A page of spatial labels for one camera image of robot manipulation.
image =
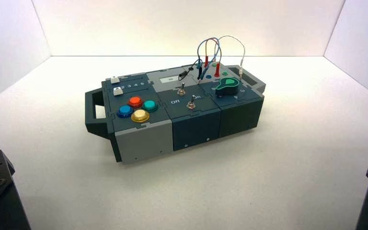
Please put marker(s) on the metal toggle switch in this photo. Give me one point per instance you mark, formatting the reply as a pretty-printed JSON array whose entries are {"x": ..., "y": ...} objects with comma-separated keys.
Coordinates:
[
  {"x": 191, "y": 103},
  {"x": 181, "y": 90}
]

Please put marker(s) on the red push button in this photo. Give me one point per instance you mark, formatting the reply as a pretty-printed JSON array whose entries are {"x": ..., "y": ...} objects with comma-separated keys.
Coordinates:
[{"x": 135, "y": 102}]

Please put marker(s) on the teal push button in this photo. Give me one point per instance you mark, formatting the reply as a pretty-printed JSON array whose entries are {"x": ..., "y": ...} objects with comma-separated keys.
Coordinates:
[{"x": 150, "y": 105}]

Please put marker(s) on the grey and blue control box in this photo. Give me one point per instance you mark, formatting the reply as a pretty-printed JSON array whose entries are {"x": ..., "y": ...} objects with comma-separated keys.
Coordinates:
[{"x": 146, "y": 143}]

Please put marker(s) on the white slider knob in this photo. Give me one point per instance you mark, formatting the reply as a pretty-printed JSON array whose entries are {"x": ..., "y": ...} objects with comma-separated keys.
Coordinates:
[
  {"x": 117, "y": 91},
  {"x": 114, "y": 79}
]

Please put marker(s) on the small white display window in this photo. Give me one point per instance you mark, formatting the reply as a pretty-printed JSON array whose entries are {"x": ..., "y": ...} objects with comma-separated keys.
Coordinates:
[{"x": 170, "y": 80}]

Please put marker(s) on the green rotary knob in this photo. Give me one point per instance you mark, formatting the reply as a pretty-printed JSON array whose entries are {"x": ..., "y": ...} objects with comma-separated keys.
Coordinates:
[{"x": 228, "y": 86}]

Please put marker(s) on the yellow push button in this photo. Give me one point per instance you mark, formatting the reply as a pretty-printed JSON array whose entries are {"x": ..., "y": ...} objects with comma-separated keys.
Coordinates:
[{"x": 140, "y": 116}]

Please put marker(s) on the blue push button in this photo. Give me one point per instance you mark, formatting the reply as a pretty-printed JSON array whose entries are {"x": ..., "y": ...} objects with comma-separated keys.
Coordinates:
[{"x": 125, "y": 111}]

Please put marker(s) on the blue banana socket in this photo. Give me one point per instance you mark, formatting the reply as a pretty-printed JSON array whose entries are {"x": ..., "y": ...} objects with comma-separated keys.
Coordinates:
[{"x": 208, "y": 76}]

